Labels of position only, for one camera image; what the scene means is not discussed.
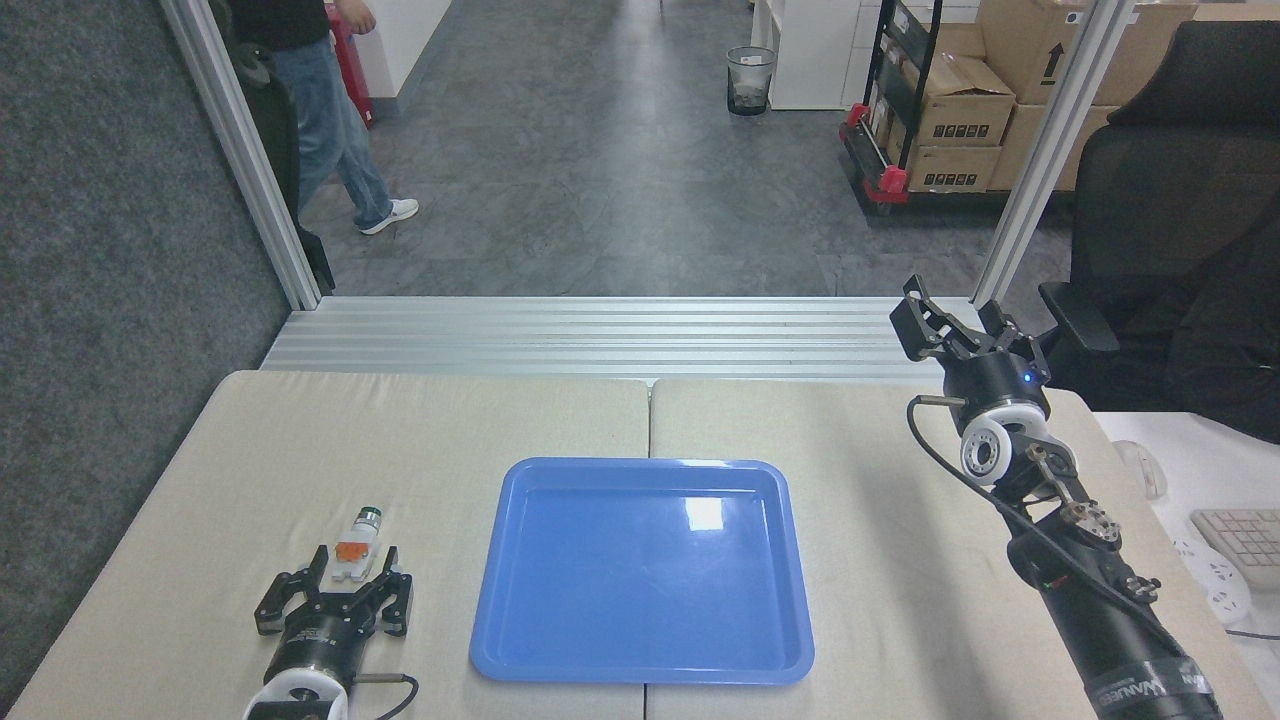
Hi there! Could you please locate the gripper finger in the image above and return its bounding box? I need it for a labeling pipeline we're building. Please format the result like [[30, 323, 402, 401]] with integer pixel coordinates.
[[344, 545, 415, 639], [889, 275, 987, 362], [253, 544, 332, 638], [977, 299, 1052, 384]]

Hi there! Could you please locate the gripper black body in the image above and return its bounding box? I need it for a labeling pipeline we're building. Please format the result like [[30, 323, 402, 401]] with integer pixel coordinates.
[[944, 349, 1053, 430], [264, 604, 374, 692]]

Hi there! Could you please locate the blue plastic tray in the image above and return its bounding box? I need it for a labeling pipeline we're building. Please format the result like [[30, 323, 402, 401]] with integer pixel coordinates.
[[469, 457, 816, 687]]

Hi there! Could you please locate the black cart with red corners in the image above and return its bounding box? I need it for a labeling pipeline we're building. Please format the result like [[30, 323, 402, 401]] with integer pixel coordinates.
[[838, 0, 1076, 217]]

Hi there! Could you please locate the small printed cardboard box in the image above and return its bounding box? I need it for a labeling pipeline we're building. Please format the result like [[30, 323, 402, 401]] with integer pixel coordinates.
[[900, 55, 1018, 149], [905, 145, 1004, 193]]

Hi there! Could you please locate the white computer mouse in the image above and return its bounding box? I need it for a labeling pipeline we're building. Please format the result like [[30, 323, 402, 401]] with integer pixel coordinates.
[[1113, 440, 1169, 501]]

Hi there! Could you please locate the wide cardboard box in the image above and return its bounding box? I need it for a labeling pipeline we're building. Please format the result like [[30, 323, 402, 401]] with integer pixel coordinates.
[[1000, 103, 1121, 193]]

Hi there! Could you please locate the black mesh office chair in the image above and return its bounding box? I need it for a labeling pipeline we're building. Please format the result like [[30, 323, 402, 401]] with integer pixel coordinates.
[[1038, 20, 1280, 446]]

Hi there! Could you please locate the large cardboard box with arrow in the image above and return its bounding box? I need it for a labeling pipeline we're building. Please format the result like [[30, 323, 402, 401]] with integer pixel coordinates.
[[978, 0, 1199, 107]]

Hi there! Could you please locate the white cabinet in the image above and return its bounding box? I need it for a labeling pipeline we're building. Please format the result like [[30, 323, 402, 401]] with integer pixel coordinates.
[[750, 0, 886, 111]]

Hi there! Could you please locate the grey mesh waste bin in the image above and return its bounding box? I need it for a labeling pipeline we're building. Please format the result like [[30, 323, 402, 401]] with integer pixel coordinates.
[[726, 45, 778, 117]]

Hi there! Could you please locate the labelled cardboard box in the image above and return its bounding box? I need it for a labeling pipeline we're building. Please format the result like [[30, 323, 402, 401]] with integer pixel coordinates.
[[888, 0, 989, 61]]

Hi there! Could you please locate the white keyboard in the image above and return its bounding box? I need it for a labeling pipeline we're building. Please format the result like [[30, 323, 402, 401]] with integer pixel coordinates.
[[1190, 508, 1280, 591]]

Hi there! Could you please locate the white power strip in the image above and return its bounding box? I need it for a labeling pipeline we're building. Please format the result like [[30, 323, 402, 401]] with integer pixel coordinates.
[[1170, 535, 1253, 628]]

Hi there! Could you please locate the person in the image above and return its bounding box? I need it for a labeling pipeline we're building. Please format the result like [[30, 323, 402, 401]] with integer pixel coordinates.
[[228, 0, 421, 237]]

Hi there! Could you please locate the red fire extinguisher box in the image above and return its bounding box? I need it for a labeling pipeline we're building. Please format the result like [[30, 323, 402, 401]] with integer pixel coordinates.
[[325, 5, 377, 130]]

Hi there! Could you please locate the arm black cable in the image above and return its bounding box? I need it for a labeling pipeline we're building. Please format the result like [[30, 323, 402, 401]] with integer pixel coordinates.
[[906, 394, 1191, 661], [350, 673, 420, 720]]

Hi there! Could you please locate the white orange switch part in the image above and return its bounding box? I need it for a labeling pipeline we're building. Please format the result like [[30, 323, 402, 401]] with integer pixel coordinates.
[[331, 506, 384, 584]]

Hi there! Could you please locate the silver aluminium rail bed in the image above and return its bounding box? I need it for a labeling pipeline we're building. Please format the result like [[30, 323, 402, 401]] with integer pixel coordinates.
[[262, 295, 986, 382]]

